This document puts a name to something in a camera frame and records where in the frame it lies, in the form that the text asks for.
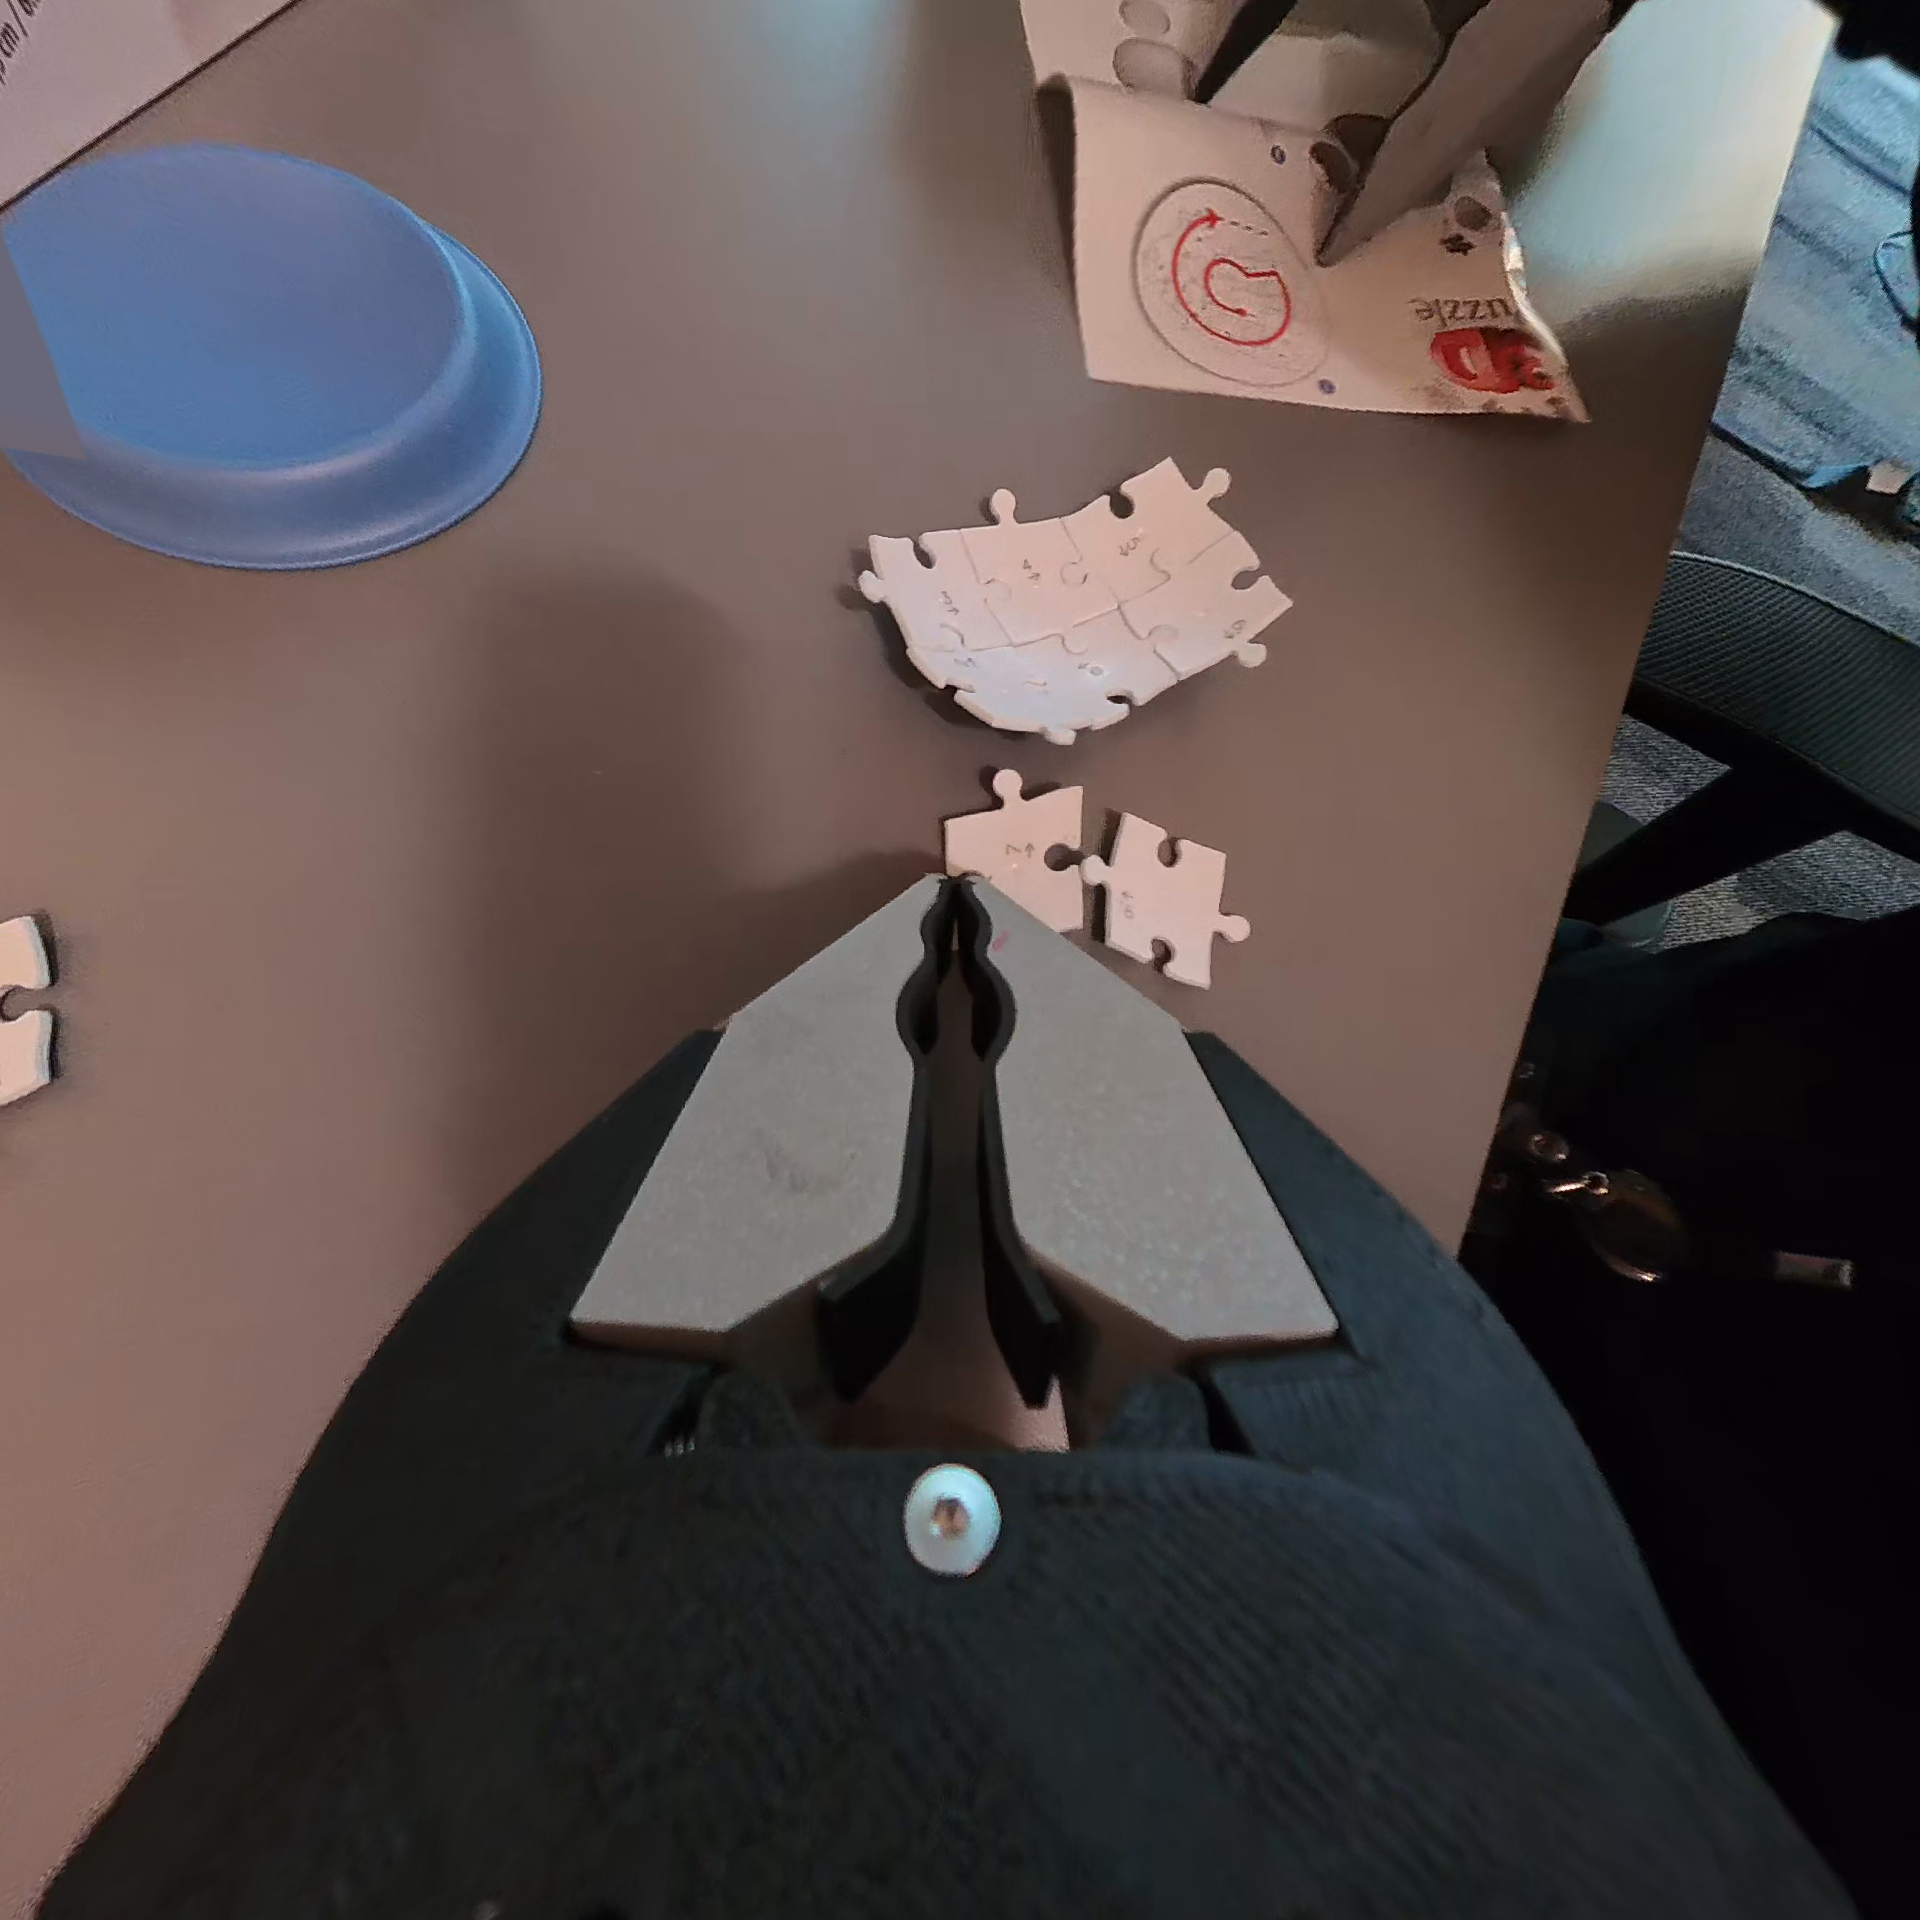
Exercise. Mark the grey office chair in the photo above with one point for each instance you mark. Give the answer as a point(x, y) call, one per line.
point(1770, 645)

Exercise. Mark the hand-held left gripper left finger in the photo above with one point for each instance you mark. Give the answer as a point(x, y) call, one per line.
point(751, 1155)

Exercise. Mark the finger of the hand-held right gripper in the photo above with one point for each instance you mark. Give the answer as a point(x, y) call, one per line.
point(1455, 105)
point(1256, 39)

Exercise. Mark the blue round puzzle stand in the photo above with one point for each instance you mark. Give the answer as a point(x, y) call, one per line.
point(254, 345)

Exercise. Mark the assembled curved white puzzle section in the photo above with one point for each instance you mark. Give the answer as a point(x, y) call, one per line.
point(1051, 631)

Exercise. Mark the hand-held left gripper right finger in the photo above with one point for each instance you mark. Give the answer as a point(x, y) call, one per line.
point(1154, 1171)

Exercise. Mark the printed instruction leaflet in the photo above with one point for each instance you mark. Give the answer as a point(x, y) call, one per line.
point(1111, 180)

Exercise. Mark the cartoon printed puzzle box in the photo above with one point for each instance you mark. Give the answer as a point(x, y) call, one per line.
point(90, 74)

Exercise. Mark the white puzzle piece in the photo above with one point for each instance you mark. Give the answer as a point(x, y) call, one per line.
point(1020, 848)
point(1162, 901)
point(23, 1050)

